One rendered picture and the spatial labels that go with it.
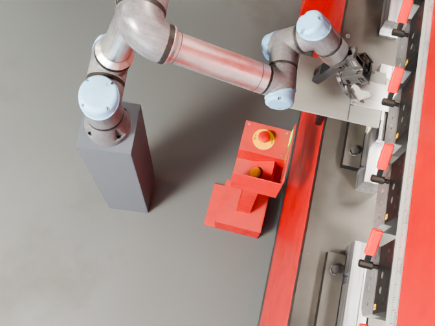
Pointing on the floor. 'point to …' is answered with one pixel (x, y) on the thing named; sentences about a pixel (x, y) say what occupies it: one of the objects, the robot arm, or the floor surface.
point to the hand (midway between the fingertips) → (360, 91)
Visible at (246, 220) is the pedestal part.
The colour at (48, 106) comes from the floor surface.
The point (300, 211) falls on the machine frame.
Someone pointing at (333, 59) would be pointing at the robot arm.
